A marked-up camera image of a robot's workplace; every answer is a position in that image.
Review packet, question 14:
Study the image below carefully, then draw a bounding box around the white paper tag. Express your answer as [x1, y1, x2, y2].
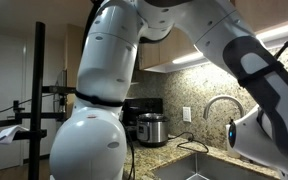
[0, 124, 30, 145]

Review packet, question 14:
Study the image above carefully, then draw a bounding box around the black cooker power cord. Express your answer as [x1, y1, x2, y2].
[168, 131, 210, 155]

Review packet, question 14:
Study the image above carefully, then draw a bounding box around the wooden upper cabinet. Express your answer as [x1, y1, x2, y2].
[136, 0, 288, 73]

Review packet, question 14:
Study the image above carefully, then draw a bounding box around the black stove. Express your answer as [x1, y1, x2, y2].
[121, 97, 164, 134]

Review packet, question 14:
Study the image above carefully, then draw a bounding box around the stainless steel sink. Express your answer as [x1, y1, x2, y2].
[151, 152, 282, 180]

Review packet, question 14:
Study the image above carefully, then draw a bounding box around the under-cabinet light strip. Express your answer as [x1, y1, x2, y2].
[171, 19, 288, 65]

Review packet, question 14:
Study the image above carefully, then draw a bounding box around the black camera stand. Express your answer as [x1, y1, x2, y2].
[0, 21, 77, 180]

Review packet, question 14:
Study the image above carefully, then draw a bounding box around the white duplex wall outlet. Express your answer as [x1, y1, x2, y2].
[182, 106, 192, 124]

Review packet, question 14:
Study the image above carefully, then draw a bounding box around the steel rice cooker body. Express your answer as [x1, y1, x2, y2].
[136, 112, 170, 149]

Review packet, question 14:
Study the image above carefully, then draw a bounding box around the brushed steel faucet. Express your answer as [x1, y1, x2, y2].
[202, 94, 245, 121]

